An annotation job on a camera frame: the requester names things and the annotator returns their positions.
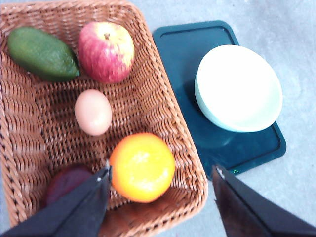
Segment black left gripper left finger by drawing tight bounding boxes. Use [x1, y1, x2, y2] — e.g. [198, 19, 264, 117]
[0, 161, 112, 237]

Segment light green ceramic bowl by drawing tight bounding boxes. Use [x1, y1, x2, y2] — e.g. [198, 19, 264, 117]
[195, 44, 283, 133]

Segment beige egg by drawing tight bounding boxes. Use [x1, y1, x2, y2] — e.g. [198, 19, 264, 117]
[75, 89, 112, 136]

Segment brown wicker basket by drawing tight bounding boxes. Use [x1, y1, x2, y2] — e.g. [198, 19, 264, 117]
[0, 0, 208, 237]

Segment dark purple fruit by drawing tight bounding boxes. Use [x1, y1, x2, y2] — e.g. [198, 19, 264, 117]
[47, 167, 92, 200]

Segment orange tangerine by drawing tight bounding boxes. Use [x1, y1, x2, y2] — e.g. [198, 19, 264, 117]
[110, 133, 176, 203]

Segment green avocado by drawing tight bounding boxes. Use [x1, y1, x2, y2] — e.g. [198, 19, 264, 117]
[7, 27, 79, 82]

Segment red yellow apple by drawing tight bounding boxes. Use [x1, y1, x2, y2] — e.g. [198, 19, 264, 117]
[78, 21, 135, 83]

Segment dark blue rectangular tray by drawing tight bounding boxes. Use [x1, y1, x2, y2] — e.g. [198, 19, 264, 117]
[153, 21, 287, 177]

